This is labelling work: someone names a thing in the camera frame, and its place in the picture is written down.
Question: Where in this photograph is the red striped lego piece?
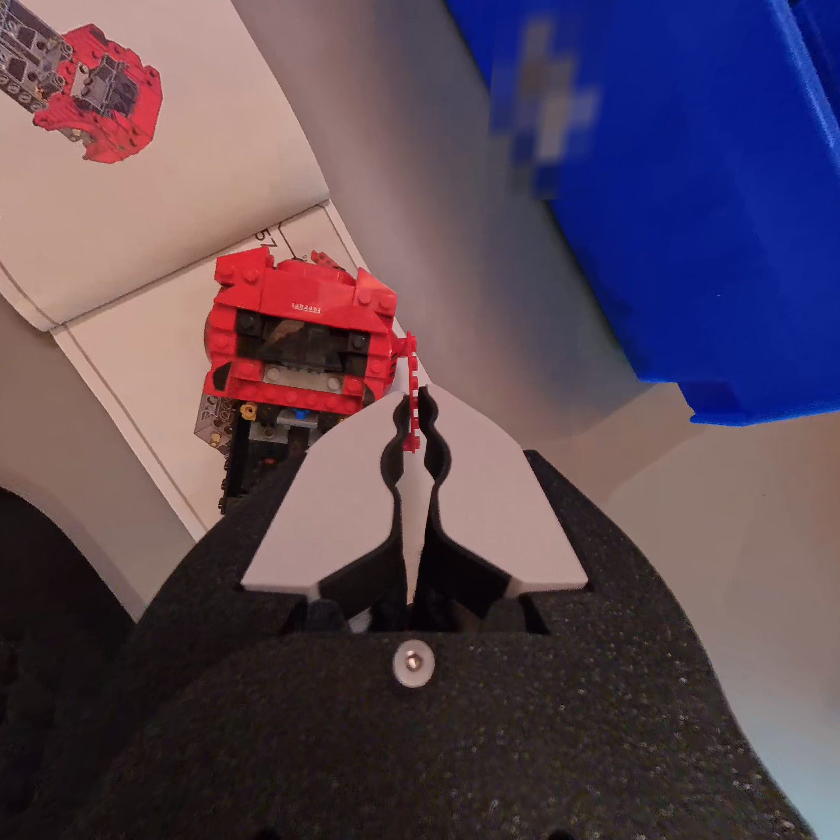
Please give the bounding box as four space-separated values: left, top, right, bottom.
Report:
397 330 430 456

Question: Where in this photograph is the lego instruction booklet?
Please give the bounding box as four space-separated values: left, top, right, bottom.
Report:
0 0 424 543

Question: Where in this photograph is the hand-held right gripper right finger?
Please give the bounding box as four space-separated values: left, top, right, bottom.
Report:
414 389 590 594

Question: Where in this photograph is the red and black lego car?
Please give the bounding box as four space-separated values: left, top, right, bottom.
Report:
193 246 418 517

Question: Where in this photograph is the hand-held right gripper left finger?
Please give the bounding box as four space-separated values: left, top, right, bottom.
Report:
239 390 418 599

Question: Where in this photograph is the black quilted chair seat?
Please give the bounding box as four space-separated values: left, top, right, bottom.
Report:
0 487 135 840

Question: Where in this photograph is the blue plastic bin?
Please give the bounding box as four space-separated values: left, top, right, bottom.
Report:
443 0 840 429

